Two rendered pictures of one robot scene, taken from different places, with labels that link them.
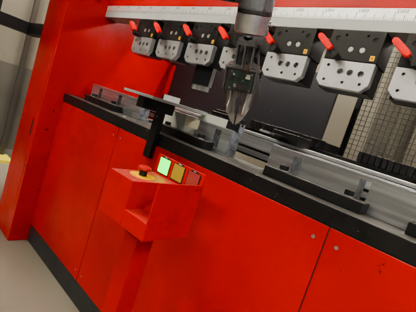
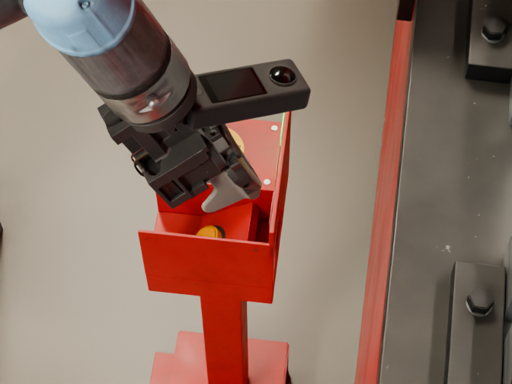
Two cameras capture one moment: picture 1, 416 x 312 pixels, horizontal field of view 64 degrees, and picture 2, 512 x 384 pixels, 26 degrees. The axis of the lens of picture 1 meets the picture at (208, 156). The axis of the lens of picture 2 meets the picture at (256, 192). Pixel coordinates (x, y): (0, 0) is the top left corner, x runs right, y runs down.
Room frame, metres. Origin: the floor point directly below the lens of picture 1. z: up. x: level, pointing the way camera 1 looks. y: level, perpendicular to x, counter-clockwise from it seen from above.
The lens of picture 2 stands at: (0.52, -0.54, 1.93)
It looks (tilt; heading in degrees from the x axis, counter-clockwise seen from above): 58 degrees down; 58
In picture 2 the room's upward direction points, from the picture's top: straight up
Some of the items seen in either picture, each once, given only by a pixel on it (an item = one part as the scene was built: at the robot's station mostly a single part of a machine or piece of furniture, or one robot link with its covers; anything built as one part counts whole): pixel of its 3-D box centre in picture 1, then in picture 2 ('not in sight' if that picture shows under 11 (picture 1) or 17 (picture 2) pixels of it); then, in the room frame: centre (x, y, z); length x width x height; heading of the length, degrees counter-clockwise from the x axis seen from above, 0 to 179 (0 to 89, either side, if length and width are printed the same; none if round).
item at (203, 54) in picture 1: (207, 46); not in sight; (1.38, 0.13, 1.26); 0.15 x 0.09 x 0.17; 49
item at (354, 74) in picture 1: (353, 64); not in sight; (0.99, -0.32, 1.26); 0.15 x 0.09 x 0.17; 49
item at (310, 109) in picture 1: (234, 99); not in sight; (1.90, -0.05, 1.12); 1.13 x 0.02 x 0.44; 49
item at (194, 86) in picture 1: (202, 78); not in sight; (1.37, 0.11, 1.13); 0.10 x 0.02 x 0.10; 49
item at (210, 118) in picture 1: (213, 119); not in sight; (1.27, 0.02, 0.99); 0.14 x 0.01 x 0.03; 49
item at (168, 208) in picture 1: (152, 192); (219, 194); (0.88, 0.11, 0.75); 0.20 x 0.16 x 0.18; 51
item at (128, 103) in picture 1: (118, 101); not in sight; (1.73, 0.53, 0.92); 0.50 x 0.06 x 0.10; 49
